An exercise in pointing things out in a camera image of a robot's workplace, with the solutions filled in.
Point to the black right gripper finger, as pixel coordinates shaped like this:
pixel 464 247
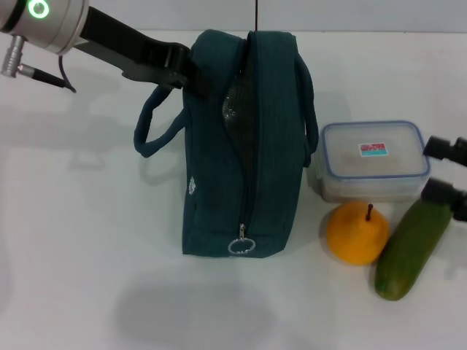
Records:
pixel 447 149
pixel 445 197

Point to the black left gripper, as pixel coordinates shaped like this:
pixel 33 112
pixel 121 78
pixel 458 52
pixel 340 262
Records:
pixel 142 58

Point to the clear plastic box blue rim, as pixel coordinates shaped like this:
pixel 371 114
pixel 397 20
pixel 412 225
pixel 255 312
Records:
pixel 376 171

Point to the teal fabric lunch bag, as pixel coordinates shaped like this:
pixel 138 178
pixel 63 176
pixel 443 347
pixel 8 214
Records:
pixel 277 164

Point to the green cucumber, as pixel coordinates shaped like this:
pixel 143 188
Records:
pixel 408 251

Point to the orange pear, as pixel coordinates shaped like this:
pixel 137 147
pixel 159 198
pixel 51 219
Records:
pixel 355 237

